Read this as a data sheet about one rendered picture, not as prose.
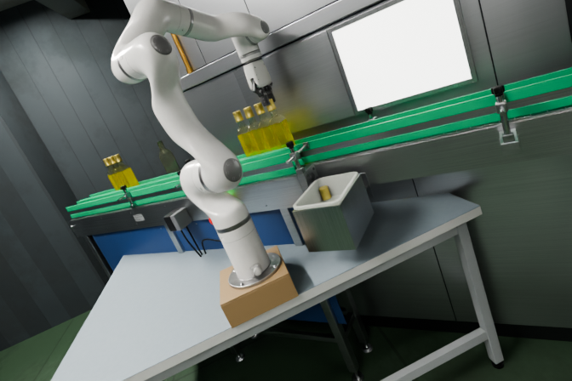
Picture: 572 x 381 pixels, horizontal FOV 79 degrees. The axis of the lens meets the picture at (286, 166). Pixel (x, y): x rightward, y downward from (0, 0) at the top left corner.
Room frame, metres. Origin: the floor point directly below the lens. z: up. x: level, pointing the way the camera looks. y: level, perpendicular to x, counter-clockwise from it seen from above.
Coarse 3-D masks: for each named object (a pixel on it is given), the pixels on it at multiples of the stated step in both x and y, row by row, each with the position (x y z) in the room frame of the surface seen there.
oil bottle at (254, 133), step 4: (252, 124) 1.44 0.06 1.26; (256, 124) 1.44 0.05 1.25; (248, 128) 1.45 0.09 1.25; (252, 128) 1.44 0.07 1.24; (256, 128) 1.43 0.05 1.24; (248, 132) 1.45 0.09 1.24; (252, 132) 1.44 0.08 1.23; (256, 132) 1.43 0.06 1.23; (252, 136) 1.44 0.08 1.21; (256, 136) 1.43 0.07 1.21; (260, 136) 1.43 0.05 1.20; (252, 140) 1.45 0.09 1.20; (256, 140) 1.44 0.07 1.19; (260, 140) 1.42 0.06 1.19; (256, 144) 1.44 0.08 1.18; (260, 144) 1.43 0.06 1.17; (264, 144) 1.43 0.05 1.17; (256, 148) 1.45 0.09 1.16; (260, 148) 1.43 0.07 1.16; (264, 148) 1.42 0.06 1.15; (256, 152) 1.45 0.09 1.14; (260, 152) 1.44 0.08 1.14; (264, 152) 1.43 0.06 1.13
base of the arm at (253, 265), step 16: (224, 240) 1.03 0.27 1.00; (240, 240) 1.01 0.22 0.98; (256, 240) 1.04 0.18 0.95; (240, 256) 1.01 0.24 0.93; (256, 256) 1.02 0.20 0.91; (272, 256) 1.10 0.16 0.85; (240, 272) 1.02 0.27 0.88; (256, 272) 0.99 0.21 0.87; (272, 272) 1.00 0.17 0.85; (240, 288) 0.98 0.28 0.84
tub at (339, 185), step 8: (328, 176) 1.19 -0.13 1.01; (336, 176) 1.16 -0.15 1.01; (344, 176) 1.14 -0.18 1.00; (352, 176) 1.13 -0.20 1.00; (312, 184) 1.17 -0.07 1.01; (320, 184) 1.19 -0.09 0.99; (328, 184) 1.18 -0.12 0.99; (336, 184) 1.16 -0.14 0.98; (344, 184) 1.15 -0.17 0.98; (352, 184) 1.05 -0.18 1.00; (304, 192) 1.12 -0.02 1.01; (312, 192) 1.15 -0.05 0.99; (336, 192) 1.17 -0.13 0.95; (344, 192) 0.99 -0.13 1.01; (304, 200) 1.09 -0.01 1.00; (312, 200) 1.13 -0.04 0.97; (320, 200) 1.16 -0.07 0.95; (328, 200) 1.15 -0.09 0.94; (336, 200) 0.95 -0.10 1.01; (296, 208) 1.02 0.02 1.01; (304, 208) 1.01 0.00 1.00
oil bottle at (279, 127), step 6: (270, 120) 1.38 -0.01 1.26; (276, 120) 1.36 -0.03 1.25; (282, 120) 1.37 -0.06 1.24; (270, 126) 1.38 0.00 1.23; (276, 126) 1.37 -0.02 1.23; (282, 126) 1.36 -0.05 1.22; (288, 126) 1.39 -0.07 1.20; (276, 132) 1.37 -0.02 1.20; (282, 132) 1.36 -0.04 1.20; (288, 132) 1.38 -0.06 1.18; (276, 138) 1.38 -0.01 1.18; (282, 138) 1.36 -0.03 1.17; (288, 138) 1.37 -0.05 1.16; (282, 144) 1.37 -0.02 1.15; (294, 144) 1.39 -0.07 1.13
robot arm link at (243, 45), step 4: (232, 40) 1.38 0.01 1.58; (236, 40) 1.36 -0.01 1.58; (240, 40) 1.35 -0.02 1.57; (244, 40) 1.34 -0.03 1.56; (248, 40) 1.34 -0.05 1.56; (236, 44) 1.37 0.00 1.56; (240, 44) 1.36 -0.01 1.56; (244, 44) 1.35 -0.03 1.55; (248, 44) 1.35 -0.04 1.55; (252, 44) 1.35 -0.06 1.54; (256, 44) 1.37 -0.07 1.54; (236, 48) 1.38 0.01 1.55; (240, 48) 1.36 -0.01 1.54; (244, 48) 1.35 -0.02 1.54; (248, 48) 1.35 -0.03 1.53; (252, 48) 1.35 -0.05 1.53; (256, 48) 1.36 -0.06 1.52; (240, 52) 1.36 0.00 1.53; (244, 52) 1.35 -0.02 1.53; (248, 52) 1.35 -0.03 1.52; (240, 56) 1.37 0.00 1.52
